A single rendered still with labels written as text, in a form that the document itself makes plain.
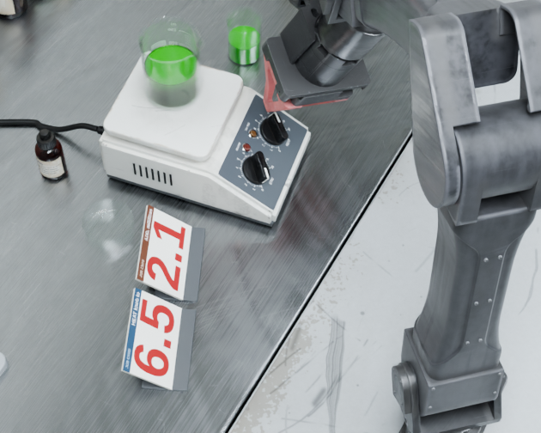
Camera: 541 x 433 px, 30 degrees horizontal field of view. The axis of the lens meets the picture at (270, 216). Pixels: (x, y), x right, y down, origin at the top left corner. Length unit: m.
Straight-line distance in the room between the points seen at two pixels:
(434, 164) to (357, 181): 0.47
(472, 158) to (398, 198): 0.47
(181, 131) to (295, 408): 0.31
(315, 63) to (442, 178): 0.35
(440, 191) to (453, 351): 0.19
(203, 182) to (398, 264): 0.22
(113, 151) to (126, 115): 0.04
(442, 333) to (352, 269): 0.28
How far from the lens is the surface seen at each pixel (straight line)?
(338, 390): 1.02
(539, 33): 0.70
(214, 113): 1.09
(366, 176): 1.16
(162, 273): 1.06
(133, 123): 1.09
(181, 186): 1.10
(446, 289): 0.79
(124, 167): 1.12
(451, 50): 0.68
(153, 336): 1.02
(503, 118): 0.69
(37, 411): 1.03
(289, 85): 1.01
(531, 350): 1.08
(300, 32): 1.00
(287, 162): 1.12
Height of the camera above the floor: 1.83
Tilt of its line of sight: 56 degrees down
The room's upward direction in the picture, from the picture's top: 2 degrees clockwise
